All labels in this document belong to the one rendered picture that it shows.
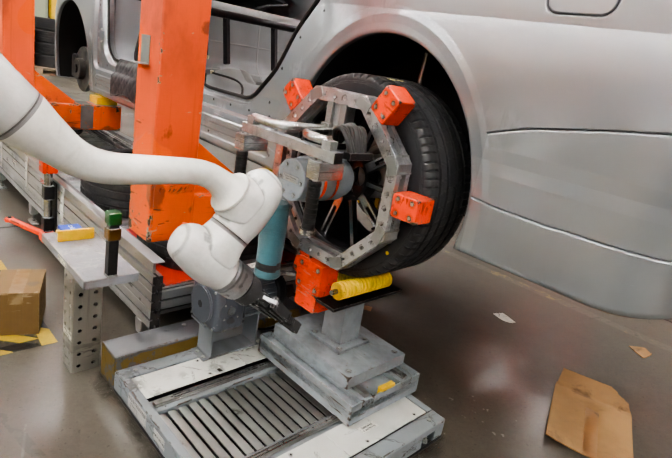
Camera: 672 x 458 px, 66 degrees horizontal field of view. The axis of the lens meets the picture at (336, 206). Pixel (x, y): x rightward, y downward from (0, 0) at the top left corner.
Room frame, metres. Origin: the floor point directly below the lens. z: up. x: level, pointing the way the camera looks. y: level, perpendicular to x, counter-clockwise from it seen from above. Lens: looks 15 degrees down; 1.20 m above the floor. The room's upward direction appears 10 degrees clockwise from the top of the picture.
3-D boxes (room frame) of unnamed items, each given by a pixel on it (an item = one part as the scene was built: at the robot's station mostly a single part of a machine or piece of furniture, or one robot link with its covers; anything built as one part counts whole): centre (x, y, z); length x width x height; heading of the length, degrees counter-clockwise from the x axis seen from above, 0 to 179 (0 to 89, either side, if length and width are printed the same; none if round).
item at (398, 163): (1.60, 0.02, 0.85); 0.54 x 0.07 x 0.54; 46
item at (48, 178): (2.50, 1.47, 0.30); 0.09 x 0.05 x 0.50; 46
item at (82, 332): (1.63, 0.83, 0.21); 0.10 x 0.10 x 0.42; 46
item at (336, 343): (1.72, -0.09, 0.32); 0.40 x 0.30 x 0.28; 46
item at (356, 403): (1.71, -0.10, 0.13); 0.50 x 0.36 x 0.10; 46
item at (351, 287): (1.59, -0.13, 0.51); 0.29 x 0.06 x 0.06; 136
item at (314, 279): (1.62, 0.00, 0.48); 0.16 x 0.12 x 0.17; 136
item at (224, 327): (1.78, 0.27, 0.26); 0.42 x 0.18 x 0.35; 136
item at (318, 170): (1.33, 0.04, 0.93); 0.09 x 0.05 x 0.05; 136
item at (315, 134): (1.44, 0.04, 1.03); 0.19 x 0.18 x 0.11; 136
